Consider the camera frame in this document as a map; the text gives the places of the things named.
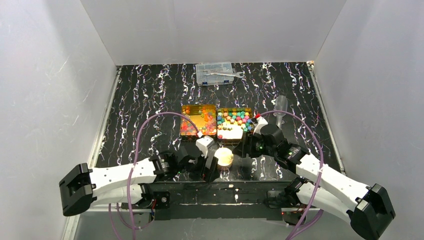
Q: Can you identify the clear glass jar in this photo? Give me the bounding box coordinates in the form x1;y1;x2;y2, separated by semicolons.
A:
217;163;232;171

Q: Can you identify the cream round jar lid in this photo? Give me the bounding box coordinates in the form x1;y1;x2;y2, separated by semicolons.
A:
214;147;234;167

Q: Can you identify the tin of multicolour star candies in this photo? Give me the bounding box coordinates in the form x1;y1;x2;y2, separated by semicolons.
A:
216;107;254;143

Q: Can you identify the translucent plastic scoop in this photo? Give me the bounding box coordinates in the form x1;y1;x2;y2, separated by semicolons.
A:
274;95;288;129

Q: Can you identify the tin of orange gummy candies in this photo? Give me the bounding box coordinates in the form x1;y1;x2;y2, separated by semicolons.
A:
179;104;218;141

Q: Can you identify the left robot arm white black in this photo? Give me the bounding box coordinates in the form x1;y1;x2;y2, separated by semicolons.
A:
58;143;217;217

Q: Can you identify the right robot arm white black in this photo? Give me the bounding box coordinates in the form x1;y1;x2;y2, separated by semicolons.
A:
233;123;396;240

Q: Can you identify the silver wrench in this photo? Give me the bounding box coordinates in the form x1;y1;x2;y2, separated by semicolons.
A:
202;70;245;78

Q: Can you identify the clear plastic parts box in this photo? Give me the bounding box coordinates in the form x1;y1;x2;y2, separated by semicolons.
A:
195;61;234;87

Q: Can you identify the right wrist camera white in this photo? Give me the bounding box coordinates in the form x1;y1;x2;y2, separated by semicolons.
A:
251;115;268;134

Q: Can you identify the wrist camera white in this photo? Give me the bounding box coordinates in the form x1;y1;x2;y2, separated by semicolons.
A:
195;135;215;159
251;115;268;134

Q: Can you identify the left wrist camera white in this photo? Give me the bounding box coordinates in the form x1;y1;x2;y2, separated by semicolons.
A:
195;135;215;159

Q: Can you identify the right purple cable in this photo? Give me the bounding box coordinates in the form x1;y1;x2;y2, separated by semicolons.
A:
255;110;325;240

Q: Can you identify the purple cable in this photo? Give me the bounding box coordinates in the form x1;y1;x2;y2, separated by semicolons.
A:
107;111;205;240
255;110;325;240

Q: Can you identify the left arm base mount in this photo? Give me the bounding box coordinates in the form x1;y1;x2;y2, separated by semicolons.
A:
132;191;171;210

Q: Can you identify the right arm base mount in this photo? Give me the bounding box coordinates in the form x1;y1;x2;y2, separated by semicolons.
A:
264;190;307;226

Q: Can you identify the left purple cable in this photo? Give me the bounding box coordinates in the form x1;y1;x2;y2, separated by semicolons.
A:
107;111;205;240

